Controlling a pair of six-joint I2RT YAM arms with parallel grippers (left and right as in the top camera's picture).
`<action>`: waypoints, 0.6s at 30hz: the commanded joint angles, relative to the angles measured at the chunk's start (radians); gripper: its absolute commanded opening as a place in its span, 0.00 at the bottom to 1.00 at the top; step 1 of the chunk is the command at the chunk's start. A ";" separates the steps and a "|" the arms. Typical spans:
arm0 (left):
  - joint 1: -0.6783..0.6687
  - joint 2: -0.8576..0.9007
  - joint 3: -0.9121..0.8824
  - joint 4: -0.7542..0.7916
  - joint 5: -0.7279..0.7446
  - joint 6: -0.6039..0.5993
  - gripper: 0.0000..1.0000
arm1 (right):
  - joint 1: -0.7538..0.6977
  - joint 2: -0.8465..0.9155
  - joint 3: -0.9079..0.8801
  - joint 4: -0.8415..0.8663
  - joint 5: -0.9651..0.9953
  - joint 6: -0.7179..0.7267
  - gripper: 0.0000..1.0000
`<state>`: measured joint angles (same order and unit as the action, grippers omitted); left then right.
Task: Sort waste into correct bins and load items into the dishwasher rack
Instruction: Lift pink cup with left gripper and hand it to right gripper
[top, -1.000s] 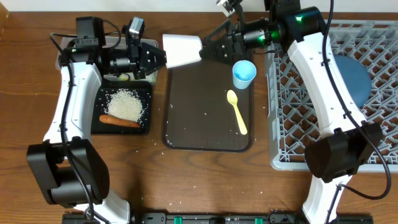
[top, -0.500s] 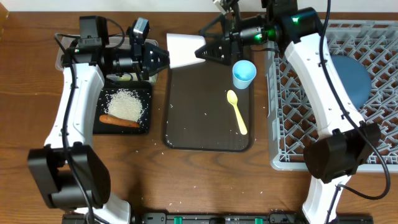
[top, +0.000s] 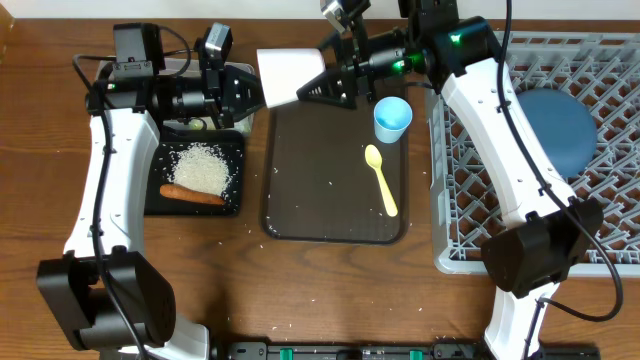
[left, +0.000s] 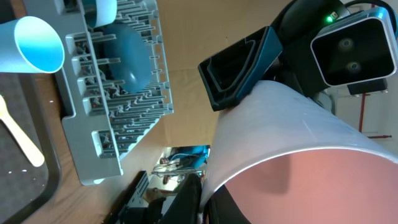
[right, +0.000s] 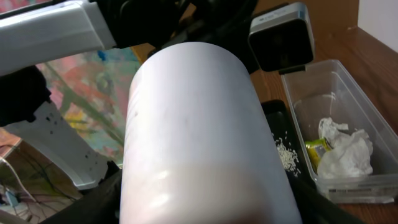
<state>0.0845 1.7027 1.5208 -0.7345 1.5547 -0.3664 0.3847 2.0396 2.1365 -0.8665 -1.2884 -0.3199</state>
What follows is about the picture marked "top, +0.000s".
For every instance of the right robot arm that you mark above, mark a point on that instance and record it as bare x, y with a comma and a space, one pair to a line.
548, 230

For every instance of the dark brown serving tray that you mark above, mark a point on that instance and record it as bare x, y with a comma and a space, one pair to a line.
317, 186

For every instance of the clear plastic waste bin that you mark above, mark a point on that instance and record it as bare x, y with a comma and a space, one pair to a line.
181, 67

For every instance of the green snack wrapper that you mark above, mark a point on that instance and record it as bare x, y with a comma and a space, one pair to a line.
197, 124

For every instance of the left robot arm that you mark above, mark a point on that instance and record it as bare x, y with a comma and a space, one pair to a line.
103, 292

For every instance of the pile of white rice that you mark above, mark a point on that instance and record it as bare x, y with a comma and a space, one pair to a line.
200, 167

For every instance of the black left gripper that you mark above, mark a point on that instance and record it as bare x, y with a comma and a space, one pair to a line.
213, 95

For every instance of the orange carrot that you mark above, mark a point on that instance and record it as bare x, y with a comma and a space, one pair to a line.
177, 192

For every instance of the yellow plastic spoon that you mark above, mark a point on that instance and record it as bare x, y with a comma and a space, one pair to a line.
374, 159

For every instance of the dark blue bowl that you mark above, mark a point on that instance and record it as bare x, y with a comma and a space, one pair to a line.
564, 127

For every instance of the black waste tray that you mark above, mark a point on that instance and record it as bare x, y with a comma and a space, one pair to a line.
232, 146

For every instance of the pink cup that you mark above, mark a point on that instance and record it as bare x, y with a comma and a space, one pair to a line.
284, 71

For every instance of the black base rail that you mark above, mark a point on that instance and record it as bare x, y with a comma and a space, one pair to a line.
439, 351

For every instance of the light blue cup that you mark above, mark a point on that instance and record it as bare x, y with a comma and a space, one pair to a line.
392, 116

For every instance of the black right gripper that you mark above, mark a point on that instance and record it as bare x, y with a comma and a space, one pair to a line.
356, 75

